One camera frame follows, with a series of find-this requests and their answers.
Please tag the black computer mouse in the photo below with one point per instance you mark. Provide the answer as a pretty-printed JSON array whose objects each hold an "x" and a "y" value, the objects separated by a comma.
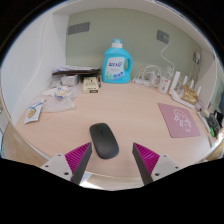
[{"x": 104, "y": 140}]

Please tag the white desk partition panel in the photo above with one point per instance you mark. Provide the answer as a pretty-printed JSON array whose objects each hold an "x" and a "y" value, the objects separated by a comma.
[{"x": 208, "y": 76}]

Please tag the black pen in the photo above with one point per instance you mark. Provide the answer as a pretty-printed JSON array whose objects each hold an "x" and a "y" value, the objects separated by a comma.
[{"x": 98, "y": 81}]

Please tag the gold snack bag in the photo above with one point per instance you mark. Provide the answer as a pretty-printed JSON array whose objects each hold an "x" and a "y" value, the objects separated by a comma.
[{"x": 190, "y": 95}]

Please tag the white and blue packet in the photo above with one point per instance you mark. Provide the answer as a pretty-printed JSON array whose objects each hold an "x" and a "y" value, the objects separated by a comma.
[{"x": 33, "y": 111}]

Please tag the white router with antennas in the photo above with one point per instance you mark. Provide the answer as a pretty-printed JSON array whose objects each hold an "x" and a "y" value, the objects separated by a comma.
[{"x": 176, "y": 96}]

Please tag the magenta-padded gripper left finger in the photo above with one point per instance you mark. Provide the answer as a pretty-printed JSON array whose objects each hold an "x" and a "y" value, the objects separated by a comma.
[{"x": 56, "y": 165}]

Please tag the blue detergent bottle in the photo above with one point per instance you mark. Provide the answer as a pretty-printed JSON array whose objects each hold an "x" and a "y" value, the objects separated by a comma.
[{"x": 115, "y": 65}]

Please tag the clear plastic bag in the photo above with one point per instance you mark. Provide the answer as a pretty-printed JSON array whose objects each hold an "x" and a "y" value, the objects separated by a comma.
[{"x": 61, "y": 103}]

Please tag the silver foil packet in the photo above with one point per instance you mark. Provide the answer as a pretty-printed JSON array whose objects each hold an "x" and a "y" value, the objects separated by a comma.
[{"x": 69, "y": 80}]

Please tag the white remote control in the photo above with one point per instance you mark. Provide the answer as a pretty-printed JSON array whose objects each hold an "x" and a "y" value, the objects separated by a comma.
[{"x": 204, "y": 121}]

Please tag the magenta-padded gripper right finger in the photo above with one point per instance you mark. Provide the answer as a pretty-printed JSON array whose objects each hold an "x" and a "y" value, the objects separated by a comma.
[{"x": 163, "y": 165}]

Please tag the pink printed mouse pad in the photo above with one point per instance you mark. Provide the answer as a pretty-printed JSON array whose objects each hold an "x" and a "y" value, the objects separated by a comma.
[{"x": 171, "y": 125}]

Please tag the stack of papers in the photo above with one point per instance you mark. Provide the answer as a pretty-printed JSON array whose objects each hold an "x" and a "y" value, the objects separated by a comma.
[{"x": 75, "y": 70}]

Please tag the white wall charger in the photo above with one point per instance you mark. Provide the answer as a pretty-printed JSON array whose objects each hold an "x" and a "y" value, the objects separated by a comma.
[{"x": 197, "y": 56}]

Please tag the pale yellow small box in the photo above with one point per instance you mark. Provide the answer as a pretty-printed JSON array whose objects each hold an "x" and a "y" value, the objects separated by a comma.
[{"x": 90, "y": 85}]

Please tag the grey wall socket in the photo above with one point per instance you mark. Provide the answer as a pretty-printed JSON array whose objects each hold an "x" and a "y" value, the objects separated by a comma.
[{"x": 163, "y": 36}]

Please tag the grey blank wall plate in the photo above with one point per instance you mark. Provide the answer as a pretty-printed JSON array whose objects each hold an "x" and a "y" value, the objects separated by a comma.
[{"x": 79, "y": 28}]

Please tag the black zip pouch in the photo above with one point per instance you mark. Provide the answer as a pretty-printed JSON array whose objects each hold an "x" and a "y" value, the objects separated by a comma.
[{"x": 215, "y": 123}]

